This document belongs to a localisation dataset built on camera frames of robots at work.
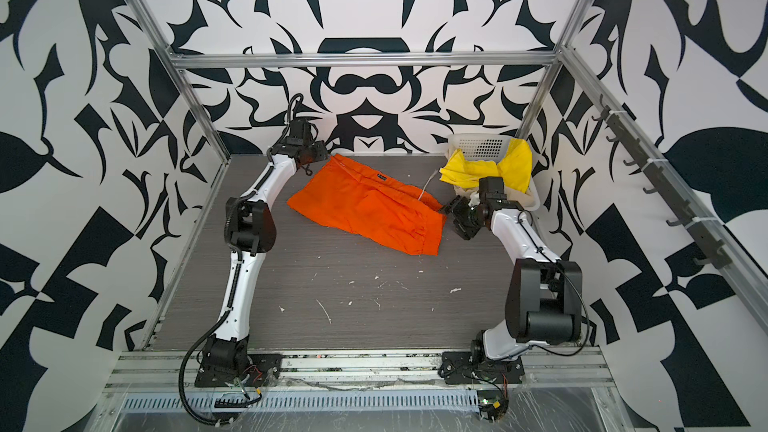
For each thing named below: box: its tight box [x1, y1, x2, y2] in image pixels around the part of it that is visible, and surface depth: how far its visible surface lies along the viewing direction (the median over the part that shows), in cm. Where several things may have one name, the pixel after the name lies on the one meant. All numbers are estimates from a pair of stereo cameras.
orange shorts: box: [288, 154, 447, 256], surface depth 103 cm
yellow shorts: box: [439, 138, 533, 193], surface depth 103 cm
